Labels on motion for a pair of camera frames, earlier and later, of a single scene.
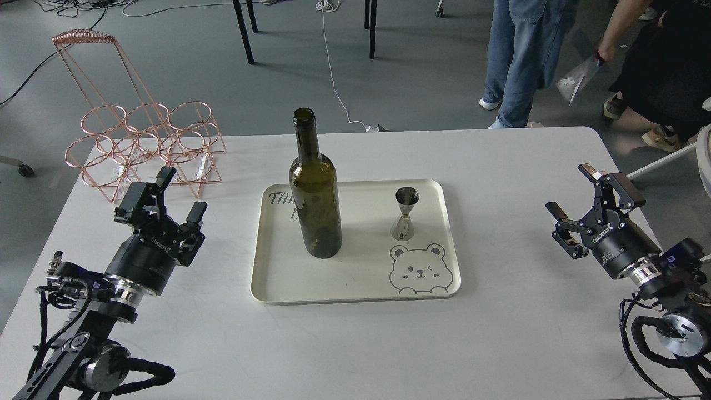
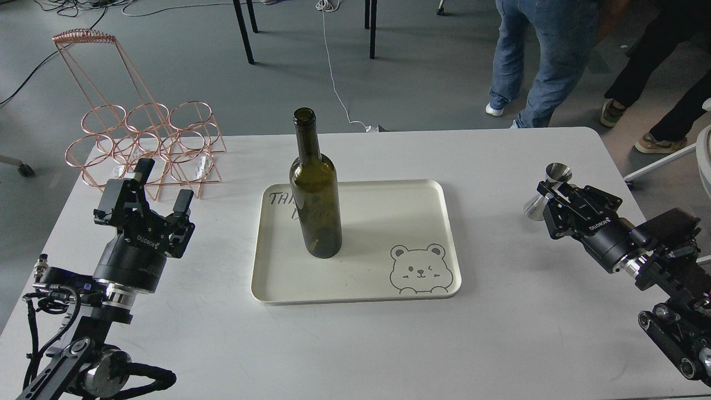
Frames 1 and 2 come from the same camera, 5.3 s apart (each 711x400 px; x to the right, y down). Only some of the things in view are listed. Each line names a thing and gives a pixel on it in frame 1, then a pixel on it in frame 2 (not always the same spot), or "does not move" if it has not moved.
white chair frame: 702,145 does not move
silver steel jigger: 406,197 → 555,173
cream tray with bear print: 372,265 does not move
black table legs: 247,44 does not move
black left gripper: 148,260 → 136,258
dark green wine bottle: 313,184 does not move
